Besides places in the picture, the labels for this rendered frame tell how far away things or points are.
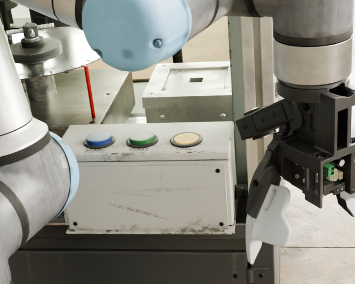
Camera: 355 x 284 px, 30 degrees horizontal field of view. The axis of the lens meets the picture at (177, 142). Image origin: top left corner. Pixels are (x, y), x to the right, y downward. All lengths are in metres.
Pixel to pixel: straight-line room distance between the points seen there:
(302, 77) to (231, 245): 0.57
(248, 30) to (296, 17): 0.35
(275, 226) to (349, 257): 1.62
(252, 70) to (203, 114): 0.25
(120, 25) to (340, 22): 0.21
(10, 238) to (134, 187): 0.27
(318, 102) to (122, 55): 0.21
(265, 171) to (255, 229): 0.06
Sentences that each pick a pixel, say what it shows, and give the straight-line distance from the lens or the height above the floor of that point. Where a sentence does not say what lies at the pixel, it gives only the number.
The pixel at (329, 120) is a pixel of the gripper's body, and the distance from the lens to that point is 0.64.
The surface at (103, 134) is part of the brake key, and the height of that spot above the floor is 0.91.
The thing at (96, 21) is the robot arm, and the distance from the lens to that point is 0.53.
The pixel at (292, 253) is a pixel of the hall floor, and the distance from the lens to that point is 2.31.
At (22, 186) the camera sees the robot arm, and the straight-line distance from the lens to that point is 0.87.
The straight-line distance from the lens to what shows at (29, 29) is 1.37.
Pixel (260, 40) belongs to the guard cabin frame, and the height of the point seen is 1.06.
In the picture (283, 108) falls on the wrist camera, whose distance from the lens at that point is 0.69.
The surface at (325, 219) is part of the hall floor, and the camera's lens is 2.49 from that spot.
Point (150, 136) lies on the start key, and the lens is 1.04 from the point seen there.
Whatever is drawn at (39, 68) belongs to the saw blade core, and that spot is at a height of 0.95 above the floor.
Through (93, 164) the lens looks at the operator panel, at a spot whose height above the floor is 0.88.
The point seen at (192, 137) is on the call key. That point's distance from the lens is 1.04.
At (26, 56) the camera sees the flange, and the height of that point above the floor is 0.96.
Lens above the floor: 1.35
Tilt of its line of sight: 26 degrees down
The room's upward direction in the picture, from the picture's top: 6 degrees counter-clockwise
